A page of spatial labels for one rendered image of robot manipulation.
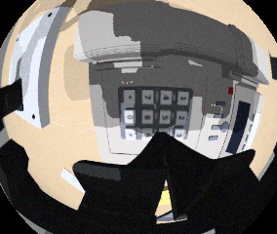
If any yellow sticky note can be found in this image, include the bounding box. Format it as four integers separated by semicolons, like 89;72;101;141
158;187;171;206

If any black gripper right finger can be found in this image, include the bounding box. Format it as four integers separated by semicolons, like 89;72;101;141
161;132;256;221

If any white sheet of paper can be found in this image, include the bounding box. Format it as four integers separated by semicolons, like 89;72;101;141
61;168;85;193

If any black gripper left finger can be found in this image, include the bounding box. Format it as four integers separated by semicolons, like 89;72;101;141
72;132;169;215

